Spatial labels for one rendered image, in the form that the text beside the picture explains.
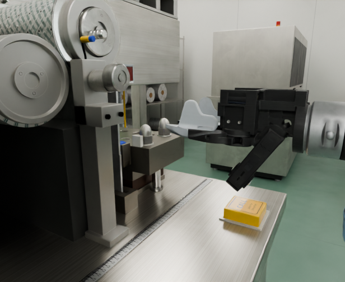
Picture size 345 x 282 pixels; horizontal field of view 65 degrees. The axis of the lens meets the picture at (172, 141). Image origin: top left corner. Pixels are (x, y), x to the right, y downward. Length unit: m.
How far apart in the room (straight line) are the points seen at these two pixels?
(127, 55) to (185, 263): 0.81
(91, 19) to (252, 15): 4.70
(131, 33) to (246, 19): 4.11
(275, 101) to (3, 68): 0.36
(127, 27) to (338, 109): 0.86
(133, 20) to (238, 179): 0.84
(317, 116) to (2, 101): 0.40
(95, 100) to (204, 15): 5.01
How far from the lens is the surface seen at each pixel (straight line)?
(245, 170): 0.42
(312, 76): 4.86
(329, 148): 0.39
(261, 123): 0.41
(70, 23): 0.46
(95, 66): 0.45
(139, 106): 1.41
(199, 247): 0.49
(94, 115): 0.42
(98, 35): 0.46
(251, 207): 0.57
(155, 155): 0.60
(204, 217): 0.57
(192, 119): 0.42
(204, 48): 5.32
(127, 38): 1.09
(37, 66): 0.43
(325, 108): 0.39
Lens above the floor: 1.18
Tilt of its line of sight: 14 degrees down
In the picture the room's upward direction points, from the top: straight up
